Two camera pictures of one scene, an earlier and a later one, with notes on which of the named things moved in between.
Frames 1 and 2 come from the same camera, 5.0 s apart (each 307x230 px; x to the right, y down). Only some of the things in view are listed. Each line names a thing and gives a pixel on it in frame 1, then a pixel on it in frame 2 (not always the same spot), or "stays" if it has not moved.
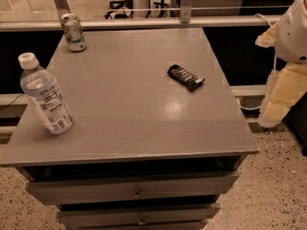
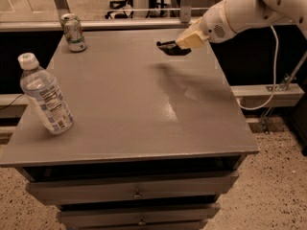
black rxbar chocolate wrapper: (187, 78) -> (171, 48)
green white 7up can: (73, 30) stays
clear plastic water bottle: (45, 92) stays
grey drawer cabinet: (144, 152) stays
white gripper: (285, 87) -> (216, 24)
